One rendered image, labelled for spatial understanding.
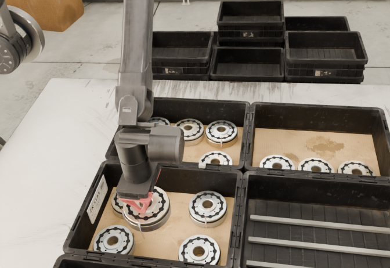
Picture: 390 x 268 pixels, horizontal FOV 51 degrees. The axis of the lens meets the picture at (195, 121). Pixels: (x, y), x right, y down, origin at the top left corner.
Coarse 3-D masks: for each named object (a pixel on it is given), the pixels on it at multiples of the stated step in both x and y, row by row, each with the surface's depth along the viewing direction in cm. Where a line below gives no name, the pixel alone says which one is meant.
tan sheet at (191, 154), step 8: (240, 128) 138; (240, 136) 135; (200, 144) 134; (208, 144) 133; (240, 144) 132; (184, 152) 131; (192, 152) 131; (200, 152) 131; (208, 152) 131; (224, 152) 130; (232, 152) 130; (184, 160) 129; (192, 160) 128; (232, 160) 127
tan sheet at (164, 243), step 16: (112, 192) 121; (112, 208) 117; (176, 208) 115; (112, 224) 112; (176, 224) 111; (192, 224) 110; (224, 224) 110; (144, 240) 108; (160, 240) 107; (176, 240) 107; (224, 240) 106; (160, 256) 104; (176, 256) 104; (224, 256) 103
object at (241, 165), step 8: (240, 104) 133; (248, 104) 131; (248, 112) 129; (248, 120) 126; (120, 128) 127; (112, 144) 122; (240, 152) 116; (240, 160) 113; (224, 168) 112; (232, 168) 111; (240, 168) 111
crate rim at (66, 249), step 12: (168, 168) 113; (180, 168) 113; (192, 168) 112; (204, 168) 112; (216, 168) 112; (96, 180) 113; (240, 180) 108; (240, 192) 105; (84, 204) 106; (72, 228) 100; (72, 240) 98; (72, 252) 95; (84, 252) 95; (96, 252) 95; (108, 252) 94; (228, 252) 92; (156, 264) 91; (168, 264) 91; (180, 264) 91; (192, 264) 91; (204, 264) 90; (228, 264) 90
